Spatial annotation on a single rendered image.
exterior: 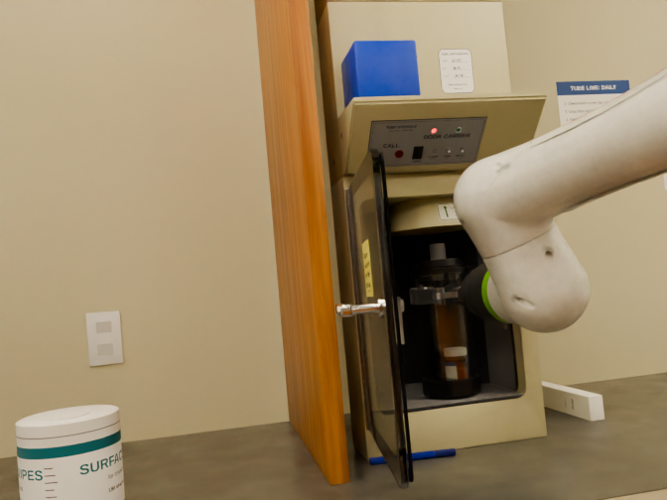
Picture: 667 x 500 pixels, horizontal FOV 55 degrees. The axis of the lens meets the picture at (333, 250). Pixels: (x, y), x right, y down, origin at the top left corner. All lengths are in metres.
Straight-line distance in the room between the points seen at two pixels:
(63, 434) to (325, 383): 0.36
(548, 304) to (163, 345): 0.91
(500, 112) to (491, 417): 0.51
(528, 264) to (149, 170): 0.94
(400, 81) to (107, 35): 0.79
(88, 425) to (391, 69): 0.66
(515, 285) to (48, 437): 0.61
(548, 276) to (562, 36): 1.11
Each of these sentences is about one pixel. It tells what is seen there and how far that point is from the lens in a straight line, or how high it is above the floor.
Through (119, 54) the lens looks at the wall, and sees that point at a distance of 1.57.
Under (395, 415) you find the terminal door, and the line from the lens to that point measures 0.76.
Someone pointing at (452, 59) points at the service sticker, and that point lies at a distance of 1.18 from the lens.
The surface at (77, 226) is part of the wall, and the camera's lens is 1.49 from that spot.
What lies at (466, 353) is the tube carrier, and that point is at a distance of 1.15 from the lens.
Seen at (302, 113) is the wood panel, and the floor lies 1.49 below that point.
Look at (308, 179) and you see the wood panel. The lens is 0.97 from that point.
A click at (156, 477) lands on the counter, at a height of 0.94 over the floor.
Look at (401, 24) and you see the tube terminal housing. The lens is 1.17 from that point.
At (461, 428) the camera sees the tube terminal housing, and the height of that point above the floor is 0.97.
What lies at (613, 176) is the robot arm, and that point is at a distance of 0.73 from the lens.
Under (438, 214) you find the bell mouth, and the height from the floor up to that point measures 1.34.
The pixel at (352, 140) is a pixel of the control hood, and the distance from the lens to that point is 1.01.
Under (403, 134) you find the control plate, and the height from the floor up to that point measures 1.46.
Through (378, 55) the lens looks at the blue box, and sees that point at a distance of 1.02.
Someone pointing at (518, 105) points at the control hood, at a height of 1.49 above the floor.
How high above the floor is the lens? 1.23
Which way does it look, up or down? 3 degrees up
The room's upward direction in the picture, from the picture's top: 5 degrees counter-clockwise
